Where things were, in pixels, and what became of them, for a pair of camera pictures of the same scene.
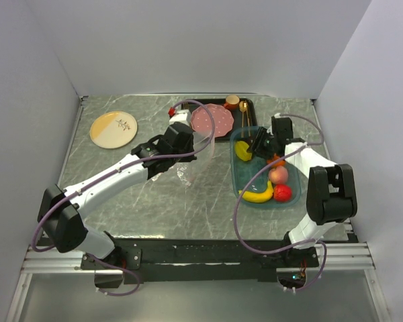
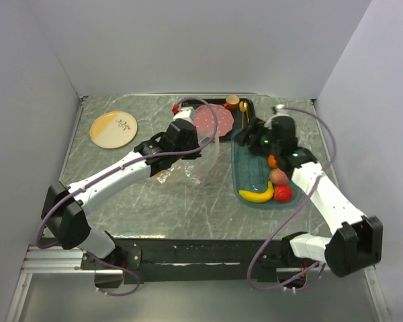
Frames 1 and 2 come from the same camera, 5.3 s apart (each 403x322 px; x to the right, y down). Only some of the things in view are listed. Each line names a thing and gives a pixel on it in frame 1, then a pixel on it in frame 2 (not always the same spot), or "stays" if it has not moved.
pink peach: (279, 175) stays
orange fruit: (283, 163) stays
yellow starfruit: (241, 150) to (162, 175)
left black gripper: (191, 143) stays
